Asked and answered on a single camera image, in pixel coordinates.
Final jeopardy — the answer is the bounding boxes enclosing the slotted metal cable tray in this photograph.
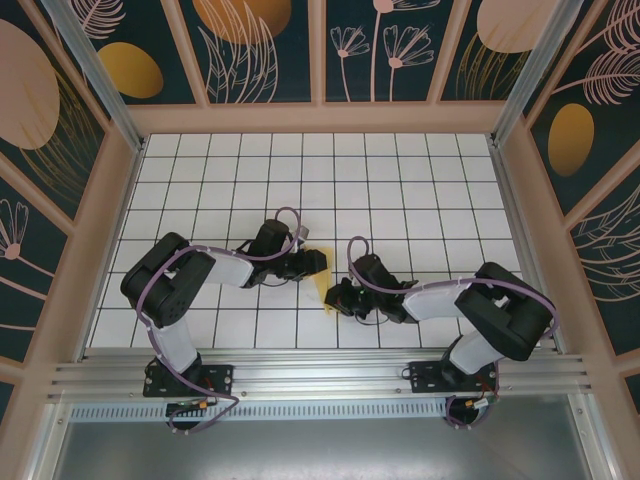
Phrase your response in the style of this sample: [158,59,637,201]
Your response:
[69,399,451,421]

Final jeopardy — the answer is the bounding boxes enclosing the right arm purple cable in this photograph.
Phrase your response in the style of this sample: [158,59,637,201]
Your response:
[346,235,559,432]

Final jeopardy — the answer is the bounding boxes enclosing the grey metal panel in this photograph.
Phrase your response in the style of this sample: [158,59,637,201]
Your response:
[49,419,591,480]

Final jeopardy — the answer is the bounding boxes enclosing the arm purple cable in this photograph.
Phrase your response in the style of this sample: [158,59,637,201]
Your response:
[135,205,304,435]
[346,235,559,432]

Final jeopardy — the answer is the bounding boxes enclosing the aluminium corner post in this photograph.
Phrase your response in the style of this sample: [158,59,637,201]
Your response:
[489,0,576,146]
[42,0,146,151]

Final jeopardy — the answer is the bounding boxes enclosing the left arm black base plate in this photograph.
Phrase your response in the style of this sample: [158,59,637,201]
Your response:
[143,363,236,399]

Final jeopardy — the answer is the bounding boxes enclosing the wide aluminium base rail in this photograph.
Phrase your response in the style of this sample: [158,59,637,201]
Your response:
[47,349,596,401]

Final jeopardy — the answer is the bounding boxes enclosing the yellow cloth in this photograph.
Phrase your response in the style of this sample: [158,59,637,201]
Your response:
[307,244,342,317]

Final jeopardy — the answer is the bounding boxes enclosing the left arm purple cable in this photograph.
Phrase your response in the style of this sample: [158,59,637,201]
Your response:
[135,205,304,435]

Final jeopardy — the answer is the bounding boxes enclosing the aluminium table side rail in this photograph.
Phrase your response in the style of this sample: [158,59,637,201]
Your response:
[489,139,566,351]

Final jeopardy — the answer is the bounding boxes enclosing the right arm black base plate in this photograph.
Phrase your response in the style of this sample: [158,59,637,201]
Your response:
[407,359,501,396]

